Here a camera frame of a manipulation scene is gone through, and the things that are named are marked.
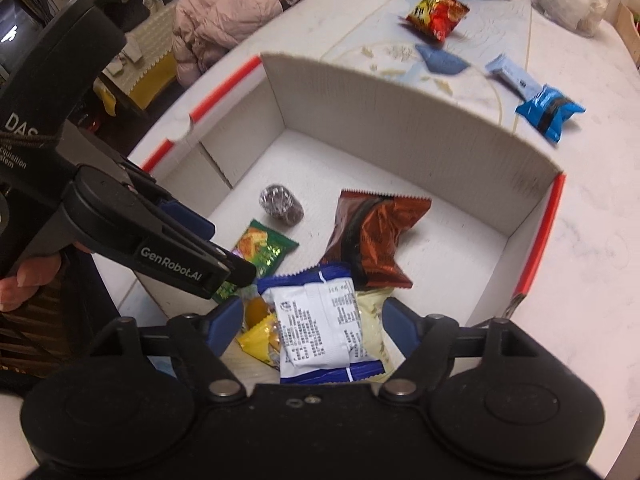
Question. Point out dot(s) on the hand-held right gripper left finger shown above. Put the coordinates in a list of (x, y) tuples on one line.
[(227, 317)]

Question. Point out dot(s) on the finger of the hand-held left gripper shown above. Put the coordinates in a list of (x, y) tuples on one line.
[(192, 220), (200, 275)]

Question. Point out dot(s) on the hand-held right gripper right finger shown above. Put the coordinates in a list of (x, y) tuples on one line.
[(400, 322)]

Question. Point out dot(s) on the pale yellow snack packet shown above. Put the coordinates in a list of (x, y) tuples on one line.
[(370, 315)]

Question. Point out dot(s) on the yellow candy packet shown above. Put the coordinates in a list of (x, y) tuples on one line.
[(257, 342)]

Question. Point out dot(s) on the green egg yolk pastry packet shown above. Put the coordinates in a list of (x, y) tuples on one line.
[(265, 247)]

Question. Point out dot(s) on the white packet blue edges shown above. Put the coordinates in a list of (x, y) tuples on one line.
[(320, 325)]

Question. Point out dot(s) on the brown foil snack packet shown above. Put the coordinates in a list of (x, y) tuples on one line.
[(370, 240)]

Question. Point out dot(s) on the dark brown candy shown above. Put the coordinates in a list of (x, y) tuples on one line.
[(280, 205)]

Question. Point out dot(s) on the white cardboard box red stripe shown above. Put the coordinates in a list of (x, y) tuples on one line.
[(400, 130)]

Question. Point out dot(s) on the person's left hand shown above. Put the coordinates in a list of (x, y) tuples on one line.
[(30, 275)]

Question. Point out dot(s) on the yellow seat cushion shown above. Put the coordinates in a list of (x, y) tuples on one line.
[(150, 82)]

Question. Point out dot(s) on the dark striped cloth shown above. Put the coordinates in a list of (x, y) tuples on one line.
[(45, 340)]

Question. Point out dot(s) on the pink padded jacket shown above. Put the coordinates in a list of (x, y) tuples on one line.
[(230, 15)]

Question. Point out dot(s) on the blue snack packet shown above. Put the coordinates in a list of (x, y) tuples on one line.
[(547, 110)]

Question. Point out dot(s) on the light blue bar packet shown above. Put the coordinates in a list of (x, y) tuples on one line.
[(510, 72)]

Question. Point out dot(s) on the red snack packet yellow label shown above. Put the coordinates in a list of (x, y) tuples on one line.
[(435, 15)]

